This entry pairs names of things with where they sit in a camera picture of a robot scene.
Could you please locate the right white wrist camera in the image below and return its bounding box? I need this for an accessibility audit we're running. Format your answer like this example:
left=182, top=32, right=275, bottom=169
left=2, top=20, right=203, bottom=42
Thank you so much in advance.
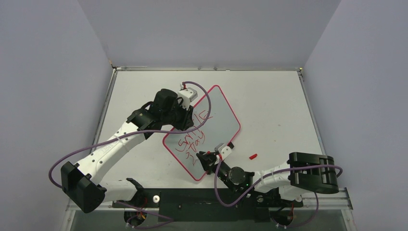
left=215, top=143, right=232, bottom=161

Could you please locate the pink framed whiteboard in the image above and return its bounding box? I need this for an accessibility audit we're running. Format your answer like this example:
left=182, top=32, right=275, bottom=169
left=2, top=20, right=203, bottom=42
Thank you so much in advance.
left=163, top=85, right=241, bottom=181

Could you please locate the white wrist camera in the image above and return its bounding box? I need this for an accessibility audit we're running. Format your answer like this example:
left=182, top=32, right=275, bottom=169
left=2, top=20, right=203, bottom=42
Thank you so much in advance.
left=177, top=83, right=198, bottom=109
left=215, top=143, right=232, bottom=161

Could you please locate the red marker cap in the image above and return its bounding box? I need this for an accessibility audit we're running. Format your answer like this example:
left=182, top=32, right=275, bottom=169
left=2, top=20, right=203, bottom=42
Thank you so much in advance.
left=249, top=154, right=257, bottom=160

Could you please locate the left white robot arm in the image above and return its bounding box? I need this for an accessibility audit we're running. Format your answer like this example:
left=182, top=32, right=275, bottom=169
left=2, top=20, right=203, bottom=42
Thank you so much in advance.
left=61, top=88, right=197, bottom=213

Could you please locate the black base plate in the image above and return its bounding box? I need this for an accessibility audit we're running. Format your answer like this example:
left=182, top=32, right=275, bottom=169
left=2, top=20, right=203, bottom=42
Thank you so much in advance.
left=112, top=188, right=304, bottom=222

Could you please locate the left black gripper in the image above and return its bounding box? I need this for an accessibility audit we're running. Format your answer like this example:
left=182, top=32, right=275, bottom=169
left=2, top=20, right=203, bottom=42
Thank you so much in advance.
left=162, top=100, right=193, bottom=131

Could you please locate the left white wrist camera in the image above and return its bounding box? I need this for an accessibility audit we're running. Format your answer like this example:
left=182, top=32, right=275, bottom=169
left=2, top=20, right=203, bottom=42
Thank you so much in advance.
left=177, top=83, right=198, bottom=109

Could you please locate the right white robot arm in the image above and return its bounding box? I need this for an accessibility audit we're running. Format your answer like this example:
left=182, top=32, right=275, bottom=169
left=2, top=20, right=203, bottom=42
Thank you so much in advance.
left=196, top=151, right=343, bottom=205

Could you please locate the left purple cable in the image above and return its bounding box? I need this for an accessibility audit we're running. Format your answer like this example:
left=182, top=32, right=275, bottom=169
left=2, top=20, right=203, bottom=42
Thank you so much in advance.
left=48, top=81, right=212, bottom=189

